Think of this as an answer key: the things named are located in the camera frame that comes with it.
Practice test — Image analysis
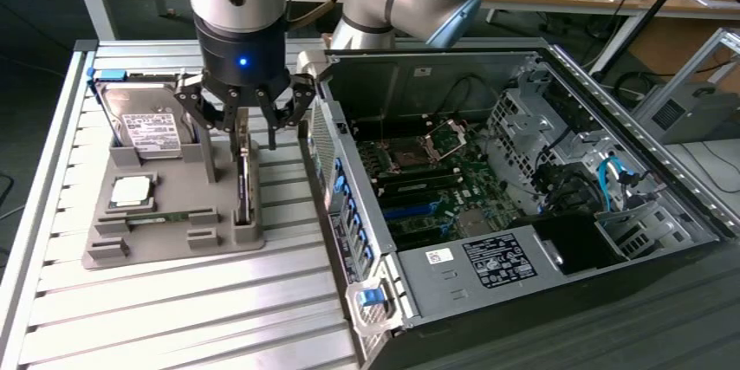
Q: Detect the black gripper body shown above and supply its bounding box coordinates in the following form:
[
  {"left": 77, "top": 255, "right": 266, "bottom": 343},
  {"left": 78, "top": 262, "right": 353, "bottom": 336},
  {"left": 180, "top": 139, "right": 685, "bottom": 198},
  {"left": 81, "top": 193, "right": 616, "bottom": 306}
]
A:
[{"left": 193, "top": 16, "right": 292, "bottom": 89}]

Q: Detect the green expansion card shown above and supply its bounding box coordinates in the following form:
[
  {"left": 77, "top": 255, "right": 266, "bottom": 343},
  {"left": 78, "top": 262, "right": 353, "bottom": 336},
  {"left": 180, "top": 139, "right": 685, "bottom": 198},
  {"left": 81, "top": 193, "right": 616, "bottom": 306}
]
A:
[{"left": 230, "top": 105, "right": 258, "bottom": 227}]

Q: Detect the open grey PC case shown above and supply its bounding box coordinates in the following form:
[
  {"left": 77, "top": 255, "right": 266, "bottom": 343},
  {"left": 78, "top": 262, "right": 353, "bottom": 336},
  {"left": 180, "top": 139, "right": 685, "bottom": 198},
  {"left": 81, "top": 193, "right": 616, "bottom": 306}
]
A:
[{"left": 294, "top": 37, "right": 740, "bottom": 370}]

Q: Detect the grey plastic parts rack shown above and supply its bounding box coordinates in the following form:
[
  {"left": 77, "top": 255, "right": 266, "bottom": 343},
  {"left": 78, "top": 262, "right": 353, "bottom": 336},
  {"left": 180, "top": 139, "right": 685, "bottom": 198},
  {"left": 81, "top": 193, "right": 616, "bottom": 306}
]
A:
[{"left": 80, "top": 99, "right": 268, "bottom": 270}]

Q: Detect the silver CPU chip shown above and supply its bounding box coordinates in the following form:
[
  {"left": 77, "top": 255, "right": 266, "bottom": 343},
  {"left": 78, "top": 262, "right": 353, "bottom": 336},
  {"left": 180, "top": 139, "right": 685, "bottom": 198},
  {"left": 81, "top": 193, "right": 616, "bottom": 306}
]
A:
[{"left": 108, "top": 175, "right": 156, "bottom": 209}]

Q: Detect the CPU socket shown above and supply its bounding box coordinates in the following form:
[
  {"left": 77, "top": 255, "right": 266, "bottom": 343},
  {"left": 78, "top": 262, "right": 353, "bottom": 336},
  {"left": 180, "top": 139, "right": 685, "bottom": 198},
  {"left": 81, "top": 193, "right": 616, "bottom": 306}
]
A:
[{"left": 385, "top": 140, "right": 441, "bottom": 172}]

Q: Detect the green RAM stick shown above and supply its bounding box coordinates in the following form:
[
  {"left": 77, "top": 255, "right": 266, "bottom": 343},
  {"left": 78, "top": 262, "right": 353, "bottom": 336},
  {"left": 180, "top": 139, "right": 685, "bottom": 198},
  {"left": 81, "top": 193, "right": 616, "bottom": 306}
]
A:
[{"left": 125, "top": 210, "right": 192, "bottom": 224}]

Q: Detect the black RAM stick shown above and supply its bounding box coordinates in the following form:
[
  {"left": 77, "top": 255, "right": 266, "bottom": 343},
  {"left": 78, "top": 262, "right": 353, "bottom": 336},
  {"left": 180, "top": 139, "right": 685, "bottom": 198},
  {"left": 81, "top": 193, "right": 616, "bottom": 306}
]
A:
[{"left": 376, "top": 173, "right": 464, "bottom": 197}]

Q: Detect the metal socket cover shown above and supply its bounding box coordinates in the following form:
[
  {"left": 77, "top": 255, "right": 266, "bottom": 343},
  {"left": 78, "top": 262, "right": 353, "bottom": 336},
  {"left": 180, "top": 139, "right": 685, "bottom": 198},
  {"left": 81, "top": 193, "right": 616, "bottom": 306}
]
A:
[{"left": 424, "top": 120, "right": 469, "bottom": 159}]

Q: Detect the green motherboard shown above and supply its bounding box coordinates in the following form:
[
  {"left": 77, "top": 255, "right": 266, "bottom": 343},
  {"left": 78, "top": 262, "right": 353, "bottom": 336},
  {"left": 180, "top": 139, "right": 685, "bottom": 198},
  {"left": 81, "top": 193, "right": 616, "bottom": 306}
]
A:
[{"left": 352, "top": 125, "right": 525, "bottom": 255}]

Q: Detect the metal drive cage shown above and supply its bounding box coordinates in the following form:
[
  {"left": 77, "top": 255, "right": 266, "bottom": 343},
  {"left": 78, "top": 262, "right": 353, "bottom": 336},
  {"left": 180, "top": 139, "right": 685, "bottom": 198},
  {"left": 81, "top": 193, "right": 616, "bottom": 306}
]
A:
[{"left": 482, "top": 62, "right": 622, "bottom": 180}]

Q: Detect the blue case release latch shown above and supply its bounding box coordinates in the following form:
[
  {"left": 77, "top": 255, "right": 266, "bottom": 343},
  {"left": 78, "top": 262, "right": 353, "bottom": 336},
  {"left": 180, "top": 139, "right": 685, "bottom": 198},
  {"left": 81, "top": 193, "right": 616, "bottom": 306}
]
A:
[{"left": 354, "top": 289, "right": 388, "bottom": 309}]

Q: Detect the grey power supply unit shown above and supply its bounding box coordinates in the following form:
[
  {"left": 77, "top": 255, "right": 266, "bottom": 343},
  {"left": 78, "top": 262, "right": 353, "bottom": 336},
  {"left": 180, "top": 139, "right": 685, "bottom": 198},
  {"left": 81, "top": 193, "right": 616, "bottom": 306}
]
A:
[{"left": 396, "top": 230, "right": 565, "bottom": 320}]

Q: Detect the black stand pole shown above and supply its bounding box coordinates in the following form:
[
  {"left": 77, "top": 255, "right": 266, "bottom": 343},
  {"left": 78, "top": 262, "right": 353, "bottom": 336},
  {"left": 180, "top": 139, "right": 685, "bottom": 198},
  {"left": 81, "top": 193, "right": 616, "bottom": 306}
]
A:
[{"left": 588, "top": 0, "right": 709, "bottom": 83}]

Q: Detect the grey disk bay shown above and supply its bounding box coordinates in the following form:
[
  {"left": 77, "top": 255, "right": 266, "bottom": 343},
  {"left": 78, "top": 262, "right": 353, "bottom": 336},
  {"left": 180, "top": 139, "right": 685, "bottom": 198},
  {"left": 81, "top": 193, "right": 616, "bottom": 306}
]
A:
[{"left": 593, "top": 201, "right": 721, "bottom": 263}]

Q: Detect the grey computer tower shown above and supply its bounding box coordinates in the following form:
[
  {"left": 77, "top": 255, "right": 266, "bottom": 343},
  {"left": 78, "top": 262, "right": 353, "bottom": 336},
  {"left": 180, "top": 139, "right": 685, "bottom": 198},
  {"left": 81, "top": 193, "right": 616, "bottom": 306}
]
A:
[{"left": 632, "top": 81, "right": 740, "bottom": 146}]

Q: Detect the hard disk with blue bracket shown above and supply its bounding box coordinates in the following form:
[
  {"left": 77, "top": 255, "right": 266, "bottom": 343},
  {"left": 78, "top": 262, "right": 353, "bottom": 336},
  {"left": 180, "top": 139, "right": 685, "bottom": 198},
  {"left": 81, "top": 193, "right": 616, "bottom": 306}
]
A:
[{"left": 84, "top": 67, "right": 201, "bottom": 161}]

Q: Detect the black wire bundle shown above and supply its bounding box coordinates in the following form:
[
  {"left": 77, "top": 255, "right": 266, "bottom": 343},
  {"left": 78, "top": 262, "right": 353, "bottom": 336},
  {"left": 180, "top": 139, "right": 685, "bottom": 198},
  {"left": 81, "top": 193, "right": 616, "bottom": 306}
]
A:
[{"left": 528, "top": 160, "right": 605, "bottom": 217}]

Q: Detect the light blue disk wire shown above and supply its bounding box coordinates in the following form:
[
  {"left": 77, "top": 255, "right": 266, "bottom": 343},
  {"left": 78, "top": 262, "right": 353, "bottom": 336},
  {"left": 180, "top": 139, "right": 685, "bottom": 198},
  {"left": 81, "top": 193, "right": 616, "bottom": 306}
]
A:
[{"left": 596, "top": 153, "right": 630, "bottom": 217}]

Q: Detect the aluminium profile frame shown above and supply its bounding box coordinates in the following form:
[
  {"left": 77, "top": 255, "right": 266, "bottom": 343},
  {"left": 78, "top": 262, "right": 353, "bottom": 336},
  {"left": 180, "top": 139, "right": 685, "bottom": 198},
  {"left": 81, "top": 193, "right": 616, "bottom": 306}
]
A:
[{"left": 629, "top": 26, "right": 740, "bottom": 120}]

